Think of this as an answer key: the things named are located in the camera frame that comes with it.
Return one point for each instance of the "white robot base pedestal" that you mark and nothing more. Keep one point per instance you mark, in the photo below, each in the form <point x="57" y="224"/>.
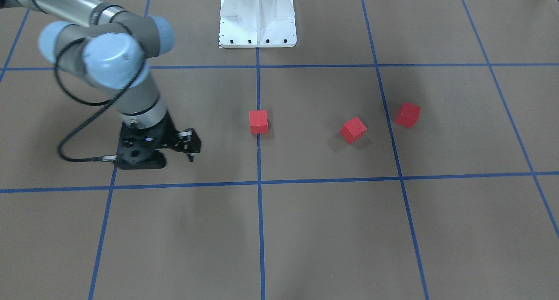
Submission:
<point x="257" y="24"/>

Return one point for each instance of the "blue tape line lengthwise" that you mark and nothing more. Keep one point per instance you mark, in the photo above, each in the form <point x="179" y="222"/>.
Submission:
<point x="259" y="188"/>

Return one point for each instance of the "blue tape line crosswise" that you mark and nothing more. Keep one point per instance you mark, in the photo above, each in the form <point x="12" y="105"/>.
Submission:
<point x="277" y="182"/>

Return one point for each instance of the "red cube placed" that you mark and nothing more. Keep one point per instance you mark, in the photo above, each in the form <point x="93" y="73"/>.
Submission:
<point x="408" y="115"/>
<point x="353" y="130"/>
<point x="258" y="121"/>

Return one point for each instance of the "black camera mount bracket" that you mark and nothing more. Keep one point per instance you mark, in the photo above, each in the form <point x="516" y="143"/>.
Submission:
<point x="188" y="139"/>

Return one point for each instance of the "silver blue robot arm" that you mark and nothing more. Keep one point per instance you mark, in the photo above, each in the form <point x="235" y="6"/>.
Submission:
<point x="99" y="52"/>

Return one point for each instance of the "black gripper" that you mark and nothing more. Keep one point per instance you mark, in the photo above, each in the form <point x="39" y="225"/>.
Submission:
<point x="169" y="132"/>

